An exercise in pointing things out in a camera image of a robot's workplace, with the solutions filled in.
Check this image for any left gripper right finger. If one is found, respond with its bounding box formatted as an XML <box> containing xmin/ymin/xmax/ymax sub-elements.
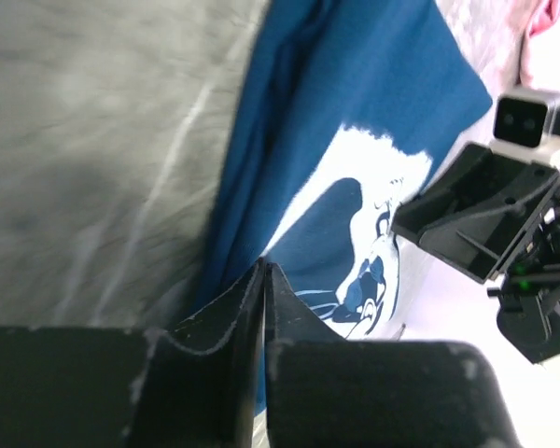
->
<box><xmin>264</xmin><ymin>265</ymin><xmax>519</xmax><ymax>447</ymax></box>

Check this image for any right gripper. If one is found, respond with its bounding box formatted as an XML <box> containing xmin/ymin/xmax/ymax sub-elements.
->
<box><xmin>392</xmin><ymin>144</ymin><xmax>560</xmax><ymax>364</ymax></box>

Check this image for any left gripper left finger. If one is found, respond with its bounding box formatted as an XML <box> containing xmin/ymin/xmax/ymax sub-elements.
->
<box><xmin>0</xmin><ymin>262</ymin><xmax>265</xmax><ymax>447</ymax></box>

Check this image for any blue t shirt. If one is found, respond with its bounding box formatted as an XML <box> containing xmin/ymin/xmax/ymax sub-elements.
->
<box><xmin>194</xmin><ymin>1</ymin><xmax>491</xmax><ymax>340</ymax></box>

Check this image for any folded pink t shirt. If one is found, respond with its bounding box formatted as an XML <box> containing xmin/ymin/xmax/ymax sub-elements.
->
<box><xmin>519</xmin><ymin>0</ymin><xmax>560</xmax><ymax>87</ymax></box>

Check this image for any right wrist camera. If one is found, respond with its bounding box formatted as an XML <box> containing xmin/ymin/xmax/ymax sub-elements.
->
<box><xmin>489</xmin><ymin>86</ymin><xmax>560</xmax><ymax>170</ymax></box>

